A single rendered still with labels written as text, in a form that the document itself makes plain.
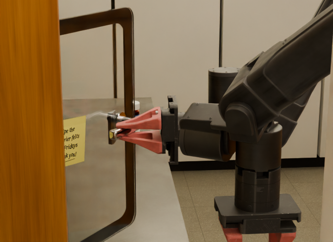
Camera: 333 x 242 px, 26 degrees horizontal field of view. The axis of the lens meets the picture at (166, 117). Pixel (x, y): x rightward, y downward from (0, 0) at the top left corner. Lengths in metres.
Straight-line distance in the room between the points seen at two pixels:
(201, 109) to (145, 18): 3.24
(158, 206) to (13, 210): 0.61
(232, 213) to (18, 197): 0.29
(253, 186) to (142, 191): 0.75
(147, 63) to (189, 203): 0.85
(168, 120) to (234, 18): 3.08
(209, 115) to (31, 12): 0.25
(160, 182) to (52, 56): 0.81
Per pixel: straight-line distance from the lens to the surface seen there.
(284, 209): 0.93
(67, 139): 1.14
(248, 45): 4.25
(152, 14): 4.15
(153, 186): 1.65
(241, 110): 0.82
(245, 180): 0.90
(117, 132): 1.16
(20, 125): 0.95
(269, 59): 0.80
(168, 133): 1.15
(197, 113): 0.91
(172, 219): 1.49
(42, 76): 0.93
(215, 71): 1.16
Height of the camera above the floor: 1.55
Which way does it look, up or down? 16 degrees down
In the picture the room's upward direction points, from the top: straight up
